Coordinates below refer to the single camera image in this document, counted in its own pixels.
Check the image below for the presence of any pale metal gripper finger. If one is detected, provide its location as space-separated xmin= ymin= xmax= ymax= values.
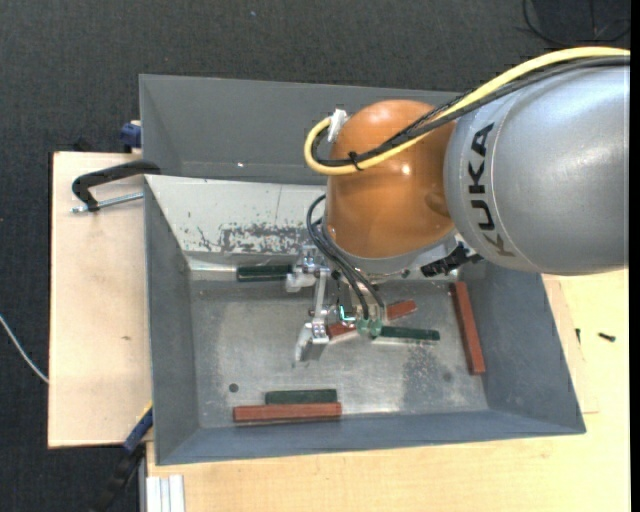
xmin=293 ymin=321 xmax=332 ymax=366
xmin=285 ymin=251 xmax=332 ymax=294

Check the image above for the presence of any red-brown flat block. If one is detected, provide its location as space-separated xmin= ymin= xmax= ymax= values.
xmin=447 ymin=281 xmax=488 ymax=376
xmin=326 ymin=299 xmax=419 ymax=342
xmin=232 ymin=401 xmax=344 ymax=425

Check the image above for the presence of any grey metal bin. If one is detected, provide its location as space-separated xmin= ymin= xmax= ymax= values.
xmin=138 ymin=73 xmax=587 ymax=467

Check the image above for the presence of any dark green flat block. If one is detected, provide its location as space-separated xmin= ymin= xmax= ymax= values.
xmin=371 ymin=325 xmax=442 ymax=345
xmin=264 ymin=388 xmax=339 ymax=406
xmin=236 ymin=264 xmax=295 ymax=283

